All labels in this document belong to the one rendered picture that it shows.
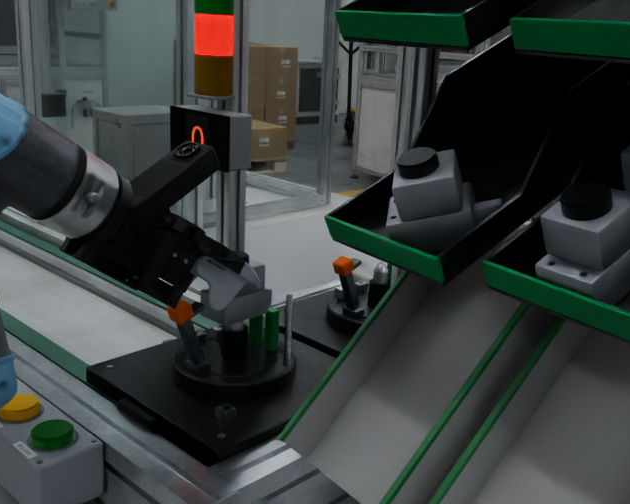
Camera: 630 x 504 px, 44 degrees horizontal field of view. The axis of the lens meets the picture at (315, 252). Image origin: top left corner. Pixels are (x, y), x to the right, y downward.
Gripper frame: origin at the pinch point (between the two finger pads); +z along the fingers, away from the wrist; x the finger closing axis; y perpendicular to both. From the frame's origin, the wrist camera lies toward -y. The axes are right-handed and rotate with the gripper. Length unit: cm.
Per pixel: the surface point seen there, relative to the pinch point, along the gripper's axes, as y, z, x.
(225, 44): -25.4, -4.4, -16.4
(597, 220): -8.0, -16.7, 43.0
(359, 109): -228, 402, -380
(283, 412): 11.6, 4.9, 10.5
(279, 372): 8.0, 6.4, 6.4
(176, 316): 7.7, -5.7, 0.8
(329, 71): -69, 74, -81
